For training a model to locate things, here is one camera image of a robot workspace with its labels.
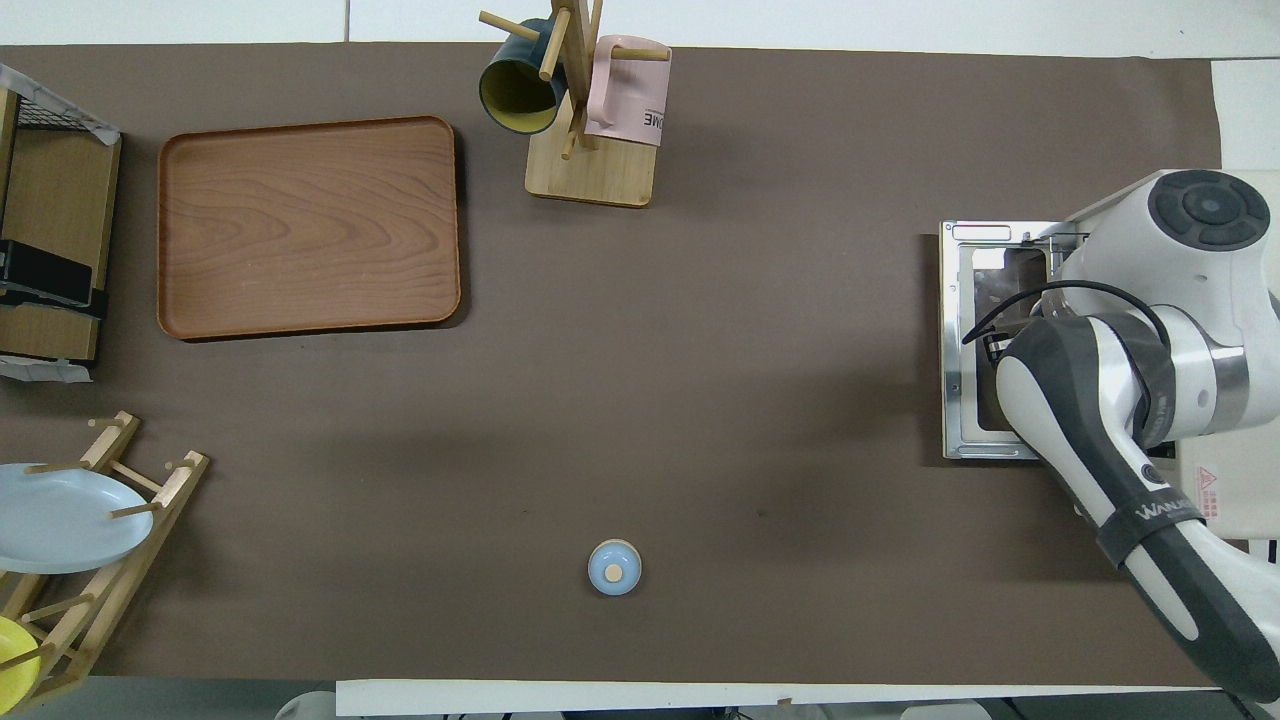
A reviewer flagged brown table mat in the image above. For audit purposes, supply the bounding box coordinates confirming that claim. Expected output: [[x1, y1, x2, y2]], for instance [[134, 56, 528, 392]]
[[0, 42, 1227, 692]]

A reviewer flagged wooden mug tree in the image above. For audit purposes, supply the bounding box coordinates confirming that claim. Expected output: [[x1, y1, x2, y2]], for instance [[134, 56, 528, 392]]
[[477, 0, 674, 210]]

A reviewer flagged blue bell with wooden knob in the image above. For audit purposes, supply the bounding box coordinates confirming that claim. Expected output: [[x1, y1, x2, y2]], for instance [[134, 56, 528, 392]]
[[586, 538, 644, 599]]

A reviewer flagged pink mug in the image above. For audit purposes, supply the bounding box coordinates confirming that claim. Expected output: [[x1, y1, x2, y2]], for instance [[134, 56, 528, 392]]
[[584, 34, 674, 149]]

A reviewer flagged dark blue mug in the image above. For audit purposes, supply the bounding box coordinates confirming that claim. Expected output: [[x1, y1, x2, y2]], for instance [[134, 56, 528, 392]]
[[477, 17, 570, 137]]

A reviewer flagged brown wooden tray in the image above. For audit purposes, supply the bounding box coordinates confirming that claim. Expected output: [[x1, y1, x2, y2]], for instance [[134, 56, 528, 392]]
[[156, 114, 464, 343]]

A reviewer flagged wooden plate rack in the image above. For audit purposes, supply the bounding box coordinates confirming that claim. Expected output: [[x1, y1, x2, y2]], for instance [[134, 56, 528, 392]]
[[0, 409, 212, 717]]

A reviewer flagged grey quilted cloth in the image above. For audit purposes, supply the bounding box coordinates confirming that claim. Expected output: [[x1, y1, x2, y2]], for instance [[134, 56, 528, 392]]
[[0, 354, 94, 385]]

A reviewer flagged black box-shaped device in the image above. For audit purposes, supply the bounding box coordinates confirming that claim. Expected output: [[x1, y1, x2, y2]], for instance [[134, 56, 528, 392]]
[[0, 239, 110, 322]]

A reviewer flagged light blue plate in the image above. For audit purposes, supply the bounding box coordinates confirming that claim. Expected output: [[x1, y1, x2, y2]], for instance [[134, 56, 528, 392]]
[[0, 462, 156, 576]]

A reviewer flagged yellow plate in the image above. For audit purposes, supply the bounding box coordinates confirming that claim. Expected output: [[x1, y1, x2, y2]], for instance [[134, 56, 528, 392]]
[[0, 614, 44, 707]]

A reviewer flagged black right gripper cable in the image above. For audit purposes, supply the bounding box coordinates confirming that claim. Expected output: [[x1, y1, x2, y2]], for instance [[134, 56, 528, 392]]
[[961, 279, 1174, 353]]

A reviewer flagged black wire basket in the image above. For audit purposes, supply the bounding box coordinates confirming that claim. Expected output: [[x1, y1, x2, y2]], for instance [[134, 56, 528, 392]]
[[0, 90, 113, 143]]

